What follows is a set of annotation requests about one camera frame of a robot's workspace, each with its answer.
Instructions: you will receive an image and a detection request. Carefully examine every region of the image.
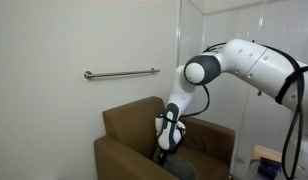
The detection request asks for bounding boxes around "brown armchair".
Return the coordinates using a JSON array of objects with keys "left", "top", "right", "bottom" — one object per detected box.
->
[{"left": 93, "top": 95, "right": 236, "bottom": 180}]

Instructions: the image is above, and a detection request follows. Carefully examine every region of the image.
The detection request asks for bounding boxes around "steel wall grab bar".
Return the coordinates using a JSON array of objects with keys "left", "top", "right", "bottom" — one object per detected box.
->
[{"left": 82, "top": 67, "right": 161, "bottom": 81}]

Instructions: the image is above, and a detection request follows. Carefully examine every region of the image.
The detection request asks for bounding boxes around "purple object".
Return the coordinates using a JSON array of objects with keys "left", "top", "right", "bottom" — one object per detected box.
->
[{"left": 256, "top": 156, "right": 283, "bottom": 180}]

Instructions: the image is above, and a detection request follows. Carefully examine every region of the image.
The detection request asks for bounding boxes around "glass shower enclosure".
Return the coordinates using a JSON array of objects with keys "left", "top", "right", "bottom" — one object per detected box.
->
[{"left": 175, "top": 0, "right": 308, "bottom": 179}]

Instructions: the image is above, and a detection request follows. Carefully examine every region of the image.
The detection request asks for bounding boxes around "wide black arm strap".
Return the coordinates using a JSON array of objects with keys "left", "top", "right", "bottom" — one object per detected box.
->
[{"left": 274, "top": 64, "right": 308, "bottom": 106}]

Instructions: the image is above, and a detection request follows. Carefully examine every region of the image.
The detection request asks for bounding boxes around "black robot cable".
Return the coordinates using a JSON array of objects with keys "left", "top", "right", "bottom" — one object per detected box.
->
[{"left": 178, "top": 41, "right": 308, "bottom": 180}]

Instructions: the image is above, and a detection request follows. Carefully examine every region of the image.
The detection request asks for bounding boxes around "wooden stool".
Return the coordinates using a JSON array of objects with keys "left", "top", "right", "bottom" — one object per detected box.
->
[{"left": 249, "top": 144, "right": 284, "bottom": 165}]

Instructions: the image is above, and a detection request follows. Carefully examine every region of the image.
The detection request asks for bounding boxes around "grey towel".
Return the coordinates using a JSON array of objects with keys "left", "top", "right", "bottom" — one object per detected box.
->
[{"left": 152, "top": 147, "right": 198, "bottom": 180}]

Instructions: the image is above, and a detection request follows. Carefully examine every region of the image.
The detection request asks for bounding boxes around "narrow black forearm strap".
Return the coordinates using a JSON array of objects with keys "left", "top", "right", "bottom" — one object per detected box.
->
[{"left": 159, "top": 113, "right": 179, "bottom": 126}]

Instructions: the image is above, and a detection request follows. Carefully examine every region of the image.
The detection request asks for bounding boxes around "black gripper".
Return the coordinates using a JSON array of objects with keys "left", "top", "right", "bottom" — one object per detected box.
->
[{"left": 156, "top": 146, "right": 172, "bottom": 167}]

